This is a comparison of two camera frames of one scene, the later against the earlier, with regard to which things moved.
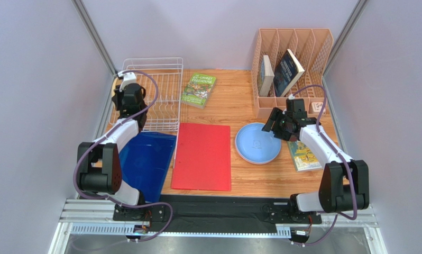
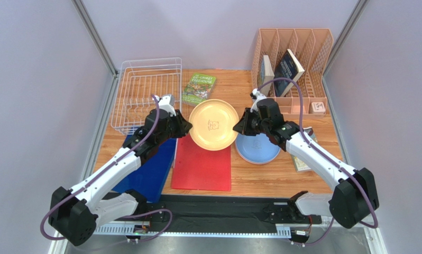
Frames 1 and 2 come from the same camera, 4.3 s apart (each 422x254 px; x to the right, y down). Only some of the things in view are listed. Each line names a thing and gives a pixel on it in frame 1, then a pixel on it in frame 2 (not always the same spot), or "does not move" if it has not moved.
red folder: [202, 160] does not move
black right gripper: [276, 121] → [244, 124]
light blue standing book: [267, 76] does not move
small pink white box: [317, 106] does not move
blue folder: [145, 162] does not move
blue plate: [255, 146] does not move
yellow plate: [117, 82] → [212, 121]
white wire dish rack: [162, 78] does not move
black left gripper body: [119, 101] → [172, 130]
